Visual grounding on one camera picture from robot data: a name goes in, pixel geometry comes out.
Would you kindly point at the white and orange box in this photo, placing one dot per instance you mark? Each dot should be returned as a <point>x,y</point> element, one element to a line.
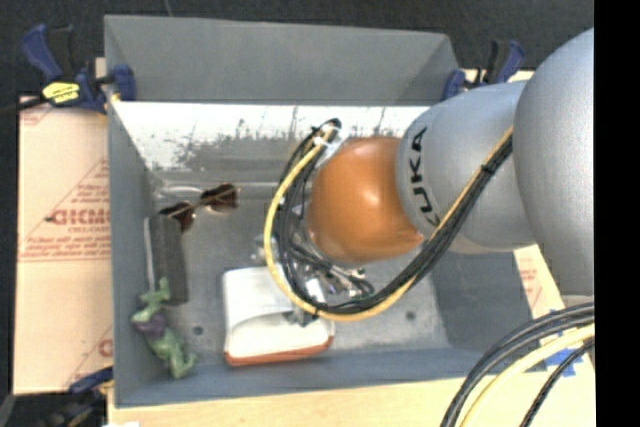
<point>255,315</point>

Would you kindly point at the brown sunglasses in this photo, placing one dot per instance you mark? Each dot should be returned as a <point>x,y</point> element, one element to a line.
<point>220,198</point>

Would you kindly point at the green and purple toy figure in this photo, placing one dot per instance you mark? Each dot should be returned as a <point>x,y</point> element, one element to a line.
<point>167,342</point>

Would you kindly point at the grey metal bin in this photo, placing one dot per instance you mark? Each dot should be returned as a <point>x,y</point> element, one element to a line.
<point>240,65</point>

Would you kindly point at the brown cardboard board red print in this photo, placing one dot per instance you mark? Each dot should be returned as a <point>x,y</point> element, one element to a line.
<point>60,265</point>

